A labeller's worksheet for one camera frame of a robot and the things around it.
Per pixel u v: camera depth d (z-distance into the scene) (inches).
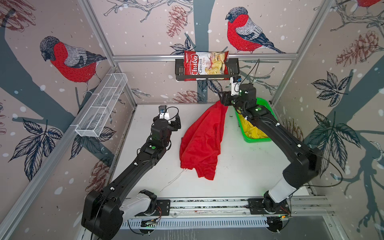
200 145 32.9
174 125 27.2
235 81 26.1
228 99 27.5
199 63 34.5
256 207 28.1
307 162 16.9
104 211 14.8
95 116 28.7
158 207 28.6
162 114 25.0
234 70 37.3
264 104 43.4
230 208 29.3
